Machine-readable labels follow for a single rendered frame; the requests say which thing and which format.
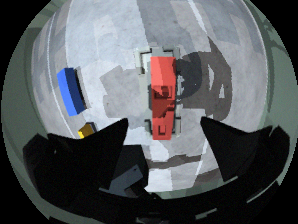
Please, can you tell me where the yellow block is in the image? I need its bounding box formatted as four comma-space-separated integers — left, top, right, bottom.
78, 124, 93, 139

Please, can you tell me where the dark grey square frame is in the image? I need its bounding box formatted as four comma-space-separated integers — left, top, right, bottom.
86, 121, 97, 133

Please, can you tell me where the blue rectangular block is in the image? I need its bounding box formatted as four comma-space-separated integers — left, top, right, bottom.
57, 67, 85, 116

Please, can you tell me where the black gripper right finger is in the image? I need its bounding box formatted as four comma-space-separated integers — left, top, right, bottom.
200, 116, 273, 183

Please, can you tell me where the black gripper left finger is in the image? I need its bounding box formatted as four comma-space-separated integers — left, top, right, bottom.
47, 117, 129, 190

